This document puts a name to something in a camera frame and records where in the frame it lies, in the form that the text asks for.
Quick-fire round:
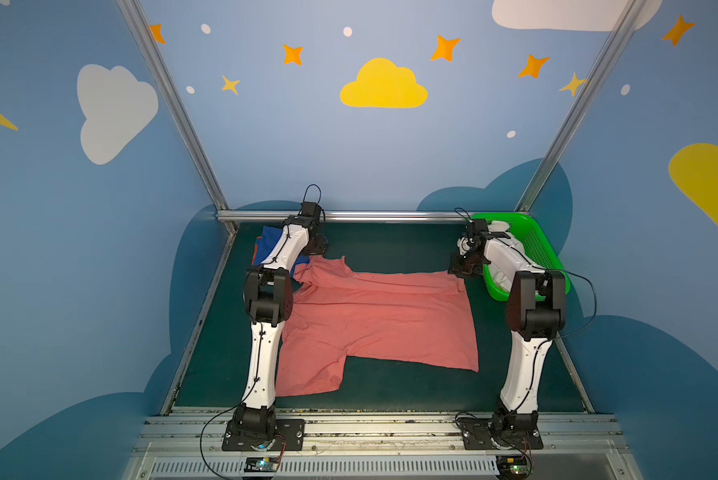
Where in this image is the right aluminium frame post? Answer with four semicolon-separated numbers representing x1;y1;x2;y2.
514;0;647;214

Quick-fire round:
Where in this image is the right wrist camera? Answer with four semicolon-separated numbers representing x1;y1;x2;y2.
457;219;492;256

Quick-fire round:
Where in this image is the left aluminium frame post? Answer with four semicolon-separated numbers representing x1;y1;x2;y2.
116;0;228;210

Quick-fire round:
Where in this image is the aluminium frame post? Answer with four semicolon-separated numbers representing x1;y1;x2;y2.
116;0;228;210
514;0;647;214

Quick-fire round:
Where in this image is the folded orange t shirt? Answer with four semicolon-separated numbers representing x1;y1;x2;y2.
247;236;262;271

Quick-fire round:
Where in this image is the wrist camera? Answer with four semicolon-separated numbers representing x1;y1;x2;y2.
457;219;492;256
299;201;323;224

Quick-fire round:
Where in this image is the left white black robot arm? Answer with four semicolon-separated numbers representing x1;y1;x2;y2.
230;214;326;450

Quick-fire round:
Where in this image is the green plastic basket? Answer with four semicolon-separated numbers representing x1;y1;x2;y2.
472;212;563;302

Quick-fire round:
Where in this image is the folded blue t shirt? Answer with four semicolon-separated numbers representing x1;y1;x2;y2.
252;225;310;273

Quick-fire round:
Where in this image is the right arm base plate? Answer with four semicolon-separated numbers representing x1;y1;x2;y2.
454;416;544;451

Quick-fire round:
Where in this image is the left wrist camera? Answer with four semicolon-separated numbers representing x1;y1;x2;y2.
299;201;323;224

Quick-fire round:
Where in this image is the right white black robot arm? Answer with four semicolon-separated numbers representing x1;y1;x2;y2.
449;220;567;449

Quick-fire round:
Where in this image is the pink t shirt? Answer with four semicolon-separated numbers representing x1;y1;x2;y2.
275;256;479;397

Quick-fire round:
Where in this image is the white grey t shirt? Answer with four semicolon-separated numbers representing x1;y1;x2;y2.
484;221;528;293

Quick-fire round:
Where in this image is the right circuit board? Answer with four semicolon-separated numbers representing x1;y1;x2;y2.
496;456;532;480

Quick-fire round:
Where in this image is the left green circuit board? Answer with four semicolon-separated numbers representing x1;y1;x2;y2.
244;457;279;473

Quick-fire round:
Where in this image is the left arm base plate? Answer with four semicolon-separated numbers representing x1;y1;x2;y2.
221;419;306;452

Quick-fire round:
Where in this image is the aluminium rail base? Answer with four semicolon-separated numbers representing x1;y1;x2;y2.
123;408;642;479

